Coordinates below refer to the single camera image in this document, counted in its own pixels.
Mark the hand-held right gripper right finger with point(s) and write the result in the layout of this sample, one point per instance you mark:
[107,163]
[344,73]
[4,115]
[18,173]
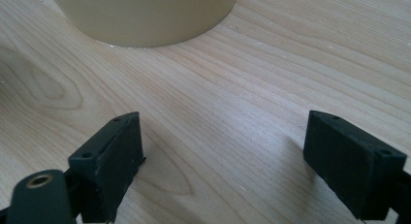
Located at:
[352,166]

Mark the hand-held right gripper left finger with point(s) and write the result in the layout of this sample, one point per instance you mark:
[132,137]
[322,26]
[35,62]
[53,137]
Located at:
[106,172]

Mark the beige perforated-top container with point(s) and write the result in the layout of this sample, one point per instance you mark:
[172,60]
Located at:
[145,17]

